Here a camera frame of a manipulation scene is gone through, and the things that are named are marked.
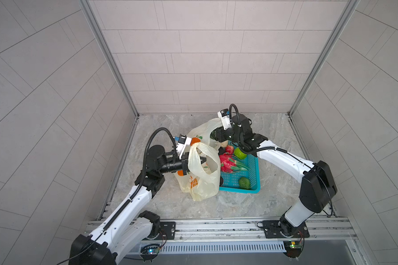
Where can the aluminium corner post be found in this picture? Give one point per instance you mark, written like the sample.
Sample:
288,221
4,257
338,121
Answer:
100,38
330,43

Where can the translucent cream plastic bag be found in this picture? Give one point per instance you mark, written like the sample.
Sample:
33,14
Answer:
204,166

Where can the left aluminium corner post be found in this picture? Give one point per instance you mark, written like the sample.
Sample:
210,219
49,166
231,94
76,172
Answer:
100,38

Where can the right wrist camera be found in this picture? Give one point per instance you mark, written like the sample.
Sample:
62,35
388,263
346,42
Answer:
225,117

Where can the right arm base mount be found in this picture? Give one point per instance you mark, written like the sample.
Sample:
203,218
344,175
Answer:
278,228

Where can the left circuit board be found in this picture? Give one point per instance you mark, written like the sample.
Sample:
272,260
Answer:
150,252

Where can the right circuit board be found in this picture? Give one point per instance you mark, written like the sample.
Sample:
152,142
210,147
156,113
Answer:
293,249

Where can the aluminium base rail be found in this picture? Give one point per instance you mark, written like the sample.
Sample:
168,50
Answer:
241,236

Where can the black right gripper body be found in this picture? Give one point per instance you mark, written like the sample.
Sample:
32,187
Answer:
219,134

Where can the right aluminium corner post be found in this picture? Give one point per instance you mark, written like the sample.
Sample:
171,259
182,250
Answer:
330,43

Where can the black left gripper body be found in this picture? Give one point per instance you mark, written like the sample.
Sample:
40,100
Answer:
190,162

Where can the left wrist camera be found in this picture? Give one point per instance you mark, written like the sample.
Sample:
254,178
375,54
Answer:
182,142

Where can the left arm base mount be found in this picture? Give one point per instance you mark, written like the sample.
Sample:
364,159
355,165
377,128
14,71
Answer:
162,228

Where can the teal plastic basket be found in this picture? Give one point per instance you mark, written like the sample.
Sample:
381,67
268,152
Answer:
230,183

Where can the green guava fruit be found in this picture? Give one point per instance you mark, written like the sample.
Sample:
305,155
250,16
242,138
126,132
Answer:
239,154

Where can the green custard apple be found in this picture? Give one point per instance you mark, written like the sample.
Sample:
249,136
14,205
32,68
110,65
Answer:
244,183

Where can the pink dragon fruit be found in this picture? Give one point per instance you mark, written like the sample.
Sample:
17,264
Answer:
230,164

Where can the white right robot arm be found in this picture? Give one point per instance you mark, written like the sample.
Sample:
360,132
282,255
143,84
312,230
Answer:
317,184

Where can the circuit board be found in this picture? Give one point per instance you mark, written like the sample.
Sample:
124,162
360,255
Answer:
150,252
293,249

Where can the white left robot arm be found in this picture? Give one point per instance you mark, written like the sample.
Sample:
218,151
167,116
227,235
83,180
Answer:
129,224

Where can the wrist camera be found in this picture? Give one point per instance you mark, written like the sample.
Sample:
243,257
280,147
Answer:
182,142
225,117

